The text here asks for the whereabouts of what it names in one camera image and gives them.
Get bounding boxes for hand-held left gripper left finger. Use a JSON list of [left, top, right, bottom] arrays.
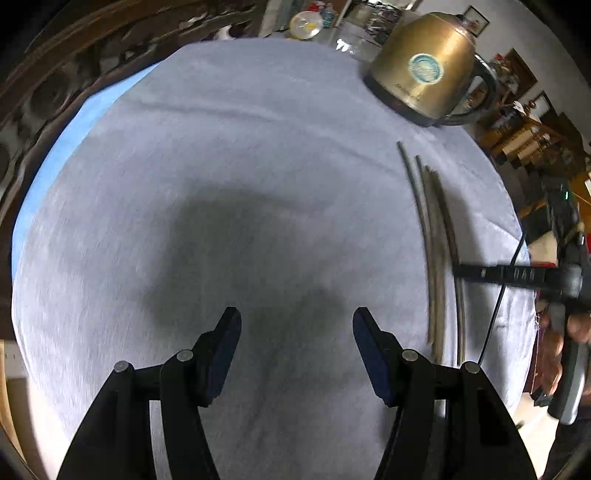
[[56, 306, 243, 480]]

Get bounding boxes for framed picture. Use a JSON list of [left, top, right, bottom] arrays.
[[464, 6, 490, 36]]

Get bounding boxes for black cable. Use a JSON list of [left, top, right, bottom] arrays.
[[477, 233, 529, 366]]

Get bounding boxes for grey cloth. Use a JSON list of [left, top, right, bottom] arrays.
[[11, 38, 539, 480]]

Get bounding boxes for carved wooden table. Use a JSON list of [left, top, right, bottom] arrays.
[[0, 0, 259, 217]]

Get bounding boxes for blue cloth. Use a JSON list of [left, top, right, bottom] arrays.
[[11, 65, 160, 278]]

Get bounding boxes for person's right hand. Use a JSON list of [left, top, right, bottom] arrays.
[[539, 312, 591, 358]]

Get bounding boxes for gold electric kettle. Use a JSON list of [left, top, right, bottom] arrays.
[[364, 13, 498, 128]]

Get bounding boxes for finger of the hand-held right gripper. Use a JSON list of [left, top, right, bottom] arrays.
[[455, 263, 484, 283]]

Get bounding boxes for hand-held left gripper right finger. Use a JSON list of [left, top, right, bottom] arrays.
[[352, 307, 539, 480]]

